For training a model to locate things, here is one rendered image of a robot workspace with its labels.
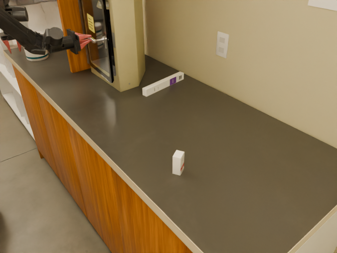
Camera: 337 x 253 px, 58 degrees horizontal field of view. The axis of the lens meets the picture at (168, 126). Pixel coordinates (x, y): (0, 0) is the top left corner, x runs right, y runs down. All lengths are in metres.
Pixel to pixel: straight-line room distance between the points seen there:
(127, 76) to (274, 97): 0.70
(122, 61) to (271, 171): 0.84
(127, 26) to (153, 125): 0.48
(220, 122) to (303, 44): 0.43
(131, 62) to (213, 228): 0.93
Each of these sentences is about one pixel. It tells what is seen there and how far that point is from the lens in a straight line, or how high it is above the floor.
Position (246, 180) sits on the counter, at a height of 0.94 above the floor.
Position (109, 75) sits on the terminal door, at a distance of 1.52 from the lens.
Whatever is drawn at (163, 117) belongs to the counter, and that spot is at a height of 0.94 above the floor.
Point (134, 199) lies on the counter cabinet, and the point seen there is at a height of 0.80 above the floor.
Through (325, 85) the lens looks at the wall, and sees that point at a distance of 1.28.
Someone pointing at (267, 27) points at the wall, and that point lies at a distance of 1.36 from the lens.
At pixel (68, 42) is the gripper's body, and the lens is 1.45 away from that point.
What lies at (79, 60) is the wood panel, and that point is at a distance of 1.82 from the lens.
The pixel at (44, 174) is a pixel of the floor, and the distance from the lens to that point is 2.61.
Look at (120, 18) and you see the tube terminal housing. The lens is 1.44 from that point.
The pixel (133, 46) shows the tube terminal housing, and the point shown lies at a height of 1.15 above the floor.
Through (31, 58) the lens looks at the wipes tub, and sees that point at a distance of 2.07.
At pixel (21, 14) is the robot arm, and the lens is 1.70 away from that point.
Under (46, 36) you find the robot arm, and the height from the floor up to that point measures 1.26.
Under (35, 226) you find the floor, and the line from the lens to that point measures 2.26.
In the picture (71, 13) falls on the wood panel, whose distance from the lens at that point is 1.75.
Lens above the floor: 1.65
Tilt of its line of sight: 34 degrees down
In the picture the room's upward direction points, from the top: straight up
